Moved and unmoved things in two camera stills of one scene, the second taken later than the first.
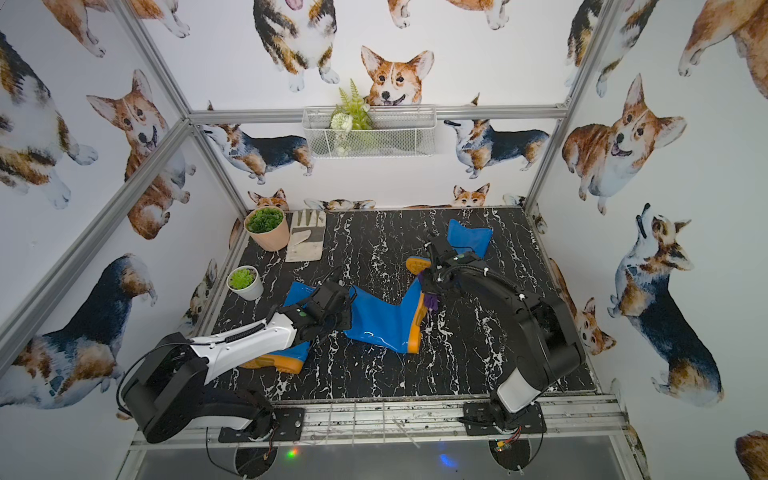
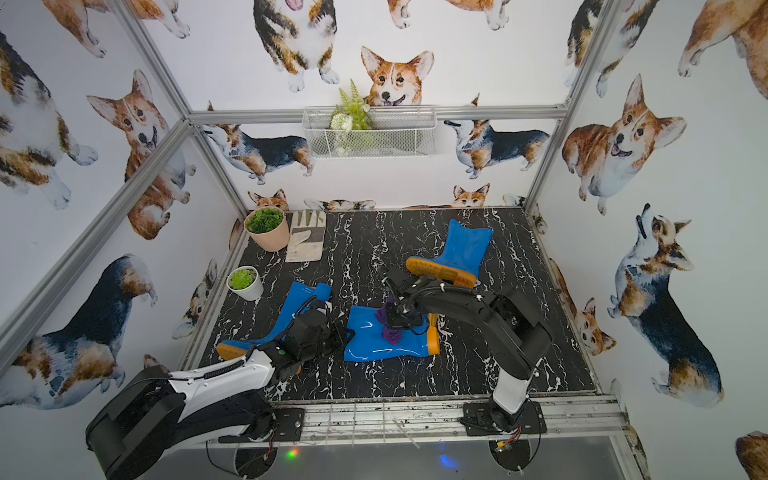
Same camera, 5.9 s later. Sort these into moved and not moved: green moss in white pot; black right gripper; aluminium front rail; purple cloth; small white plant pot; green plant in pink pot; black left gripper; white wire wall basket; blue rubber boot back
Moved: purple cloth; black right gripper; black left gripper
Not moved: aluminium front rail; white wire wall basket; green moss in white pot; small white plant pot; blue rubber boot back; green plant in pink pot
